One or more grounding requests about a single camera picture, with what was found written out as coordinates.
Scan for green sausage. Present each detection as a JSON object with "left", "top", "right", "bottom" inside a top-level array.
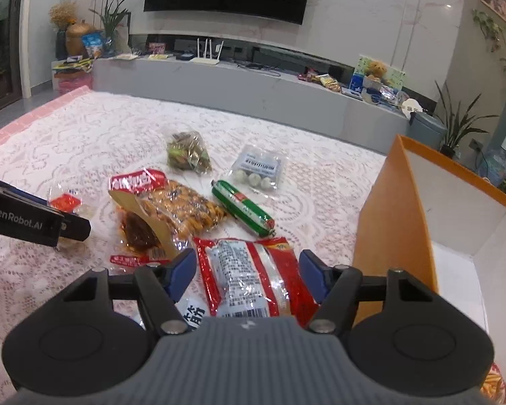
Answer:
[{"left": 211, "top": 179, "right": 277, "bottom": 238}]

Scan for pile of snack packets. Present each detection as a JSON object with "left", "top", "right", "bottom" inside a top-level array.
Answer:
[{"left": 298, "top": 67, "right": 343, "bottom": 92}]

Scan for blue white carton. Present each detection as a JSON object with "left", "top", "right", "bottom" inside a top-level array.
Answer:
[{"left": 348, "top": 74, "right": 368, "bottom": 100}]

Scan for orange stick snack packet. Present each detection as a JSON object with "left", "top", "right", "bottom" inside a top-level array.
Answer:
[{"left": 480, "top": 362, "right": 506, "bottom": 405}]

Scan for pink storage box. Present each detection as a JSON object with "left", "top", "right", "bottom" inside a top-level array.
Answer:
[{"left": 53, "top": 69, "right": 94, "bottom": 94}]

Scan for hanging ivy plant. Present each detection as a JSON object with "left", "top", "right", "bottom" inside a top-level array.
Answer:
[{"left": 471, "top": 8, "right": 506, "bottom": 77}]

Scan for white lace tablecloth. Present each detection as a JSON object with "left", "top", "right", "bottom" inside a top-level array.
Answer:
[{"left": 0, "top": 90, "right": 389, "bottom": 394}]

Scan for small clear red packet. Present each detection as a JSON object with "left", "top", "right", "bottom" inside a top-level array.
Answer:
[{"left": 47, "top": 185, "right": 94, "bottom": 222}]

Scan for white router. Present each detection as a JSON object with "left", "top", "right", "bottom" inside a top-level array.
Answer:
[{"left": 188, "top": 38, "right": 225, "bottom": 66}]

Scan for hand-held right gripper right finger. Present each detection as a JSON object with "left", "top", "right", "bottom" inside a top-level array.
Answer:
[{"left": 299, "top": 249, "right": 439, "bottom": 334}]

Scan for grey trash bin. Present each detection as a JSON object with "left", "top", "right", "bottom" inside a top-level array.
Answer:
[{"left": 408, "top": 110, "right": 448, "bottom": 151}]

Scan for red and clear snack packet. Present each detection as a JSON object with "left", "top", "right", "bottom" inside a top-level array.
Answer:
[{"left": 193, "top": 236, "right": 319, "bottom": 328}]

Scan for potted long-leaf plant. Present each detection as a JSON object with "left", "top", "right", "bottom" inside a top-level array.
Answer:
[{"left": 432, "top": 80, "right": 501, "bottom": 159}]

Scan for blue snack bag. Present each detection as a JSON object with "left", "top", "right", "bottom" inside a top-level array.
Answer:
[{"left": 81, "top": 31, "right": 106, "bottom": 59}]

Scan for large water bottle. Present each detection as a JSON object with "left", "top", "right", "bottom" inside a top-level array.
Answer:
[{"left": 478, "top": 137, "right": 506, "bottom": 189}]

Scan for dried yellow flowers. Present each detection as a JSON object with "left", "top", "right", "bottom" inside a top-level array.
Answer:
[{"left": 48, "top": 2, "right": 79, "bottom": 31}]

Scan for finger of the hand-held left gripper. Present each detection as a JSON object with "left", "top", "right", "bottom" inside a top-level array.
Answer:
[
  {"left": 58, "top": 213, "right": 92, "bottom": 242},
  {"left": 0, "top": 171, "right": 51, "bottom": 211}
]

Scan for white spicy stick snack packet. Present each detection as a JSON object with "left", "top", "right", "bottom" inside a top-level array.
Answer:
[{"left": 175, "top": 293, "right": 214, "bottom": 335}]

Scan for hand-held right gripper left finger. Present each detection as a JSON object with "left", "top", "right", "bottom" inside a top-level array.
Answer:
[{"left": 65, "top": 248, "right": 197, "bottom": 336}]

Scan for orange twist snack packet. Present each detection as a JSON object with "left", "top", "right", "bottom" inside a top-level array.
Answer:
[{"left": 109, "top": 168, "right": 229, "bottom": 241}]

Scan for brown chili snack packet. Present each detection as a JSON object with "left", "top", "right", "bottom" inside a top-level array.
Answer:
[{"left": 109, "top": 190, "right": 186, "bottom": 267}]

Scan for clear quail egg packet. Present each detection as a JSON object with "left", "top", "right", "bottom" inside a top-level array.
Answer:
[{"left": 229, "top": 143, "right": 290, "bottom": 195}]

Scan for grey television bench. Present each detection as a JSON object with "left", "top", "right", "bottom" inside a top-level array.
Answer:
[{"left": 90, "top": 31, "right": 438, "bottom": 155}]

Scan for orange cardboard box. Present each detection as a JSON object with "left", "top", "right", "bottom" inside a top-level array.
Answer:
[{"left": 353, "top": 134, "right": 506, "bottom": 363}]

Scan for green brown snack packet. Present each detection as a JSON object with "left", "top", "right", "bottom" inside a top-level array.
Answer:
[{"left": 165, "top": 130, "right": 214, "bottom": 176}]

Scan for green leafy plant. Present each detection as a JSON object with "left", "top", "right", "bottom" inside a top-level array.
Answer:
[{"left": 88, "top": 0, "right": 138, "bottom": 58}]

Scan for gold vase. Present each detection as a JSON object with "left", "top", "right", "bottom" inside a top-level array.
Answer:
[{"left": 65, "top": 21, "right": 99, "bottom": 58}]

